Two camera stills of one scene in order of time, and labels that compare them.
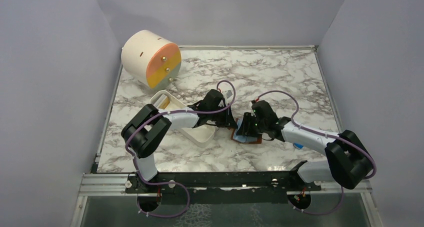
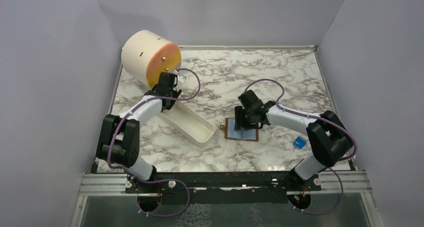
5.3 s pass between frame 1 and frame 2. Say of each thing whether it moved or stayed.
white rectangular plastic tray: stayed
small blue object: stayed
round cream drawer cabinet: stayed
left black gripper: moved
